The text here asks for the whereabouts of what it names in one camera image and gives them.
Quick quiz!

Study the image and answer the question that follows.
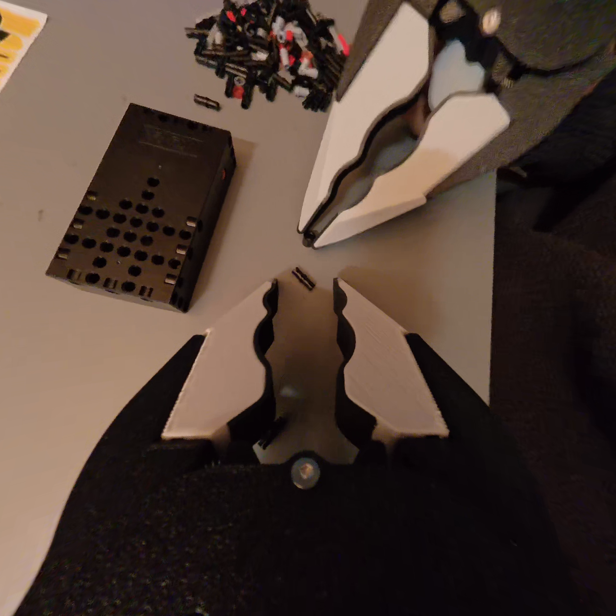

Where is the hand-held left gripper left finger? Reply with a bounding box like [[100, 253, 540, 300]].
[[161, 278, 280, 450]]

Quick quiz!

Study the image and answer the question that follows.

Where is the black perforated plastic block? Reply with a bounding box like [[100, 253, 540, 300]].
[[46, 102, 237, 313]]

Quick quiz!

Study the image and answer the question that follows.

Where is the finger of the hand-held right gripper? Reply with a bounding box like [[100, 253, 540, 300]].
[[297, 2, 430, 233], [312, 93, 512, 249]]

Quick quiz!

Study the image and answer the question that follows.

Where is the pile of small plastic pins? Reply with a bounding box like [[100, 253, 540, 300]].
[[185, 0, 352, 112]]

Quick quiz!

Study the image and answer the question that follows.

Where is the yellow grey sticker sheet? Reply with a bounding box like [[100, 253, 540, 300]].
[[0, 0, 48, 92]]

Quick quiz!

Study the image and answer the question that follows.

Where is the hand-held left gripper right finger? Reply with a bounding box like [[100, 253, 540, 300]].
[[331, 278, 450, 448]]

